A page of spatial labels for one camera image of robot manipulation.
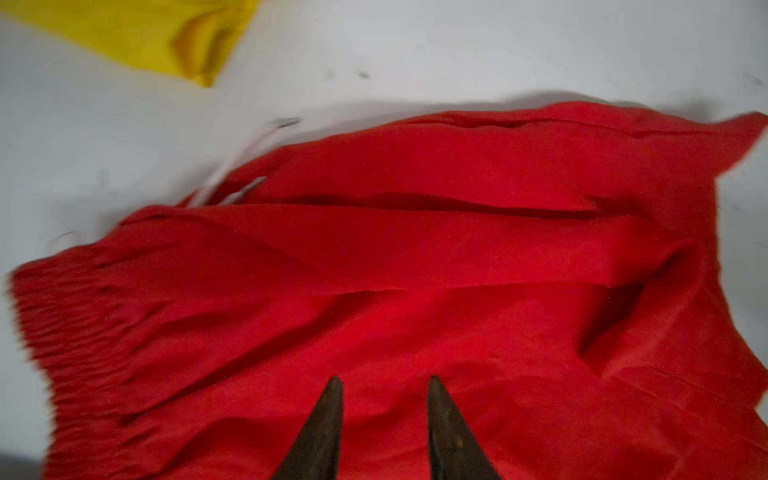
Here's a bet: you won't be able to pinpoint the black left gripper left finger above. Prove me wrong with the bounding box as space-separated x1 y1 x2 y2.
271 376 344 480

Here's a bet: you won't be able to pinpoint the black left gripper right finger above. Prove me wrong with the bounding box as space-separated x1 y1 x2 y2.
427 375 501 480

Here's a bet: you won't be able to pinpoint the red shorts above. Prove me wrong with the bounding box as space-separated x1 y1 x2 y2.
10 102 767 479

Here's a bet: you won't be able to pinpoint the yellow shorts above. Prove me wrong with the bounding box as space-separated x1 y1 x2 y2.
1 0 260 88

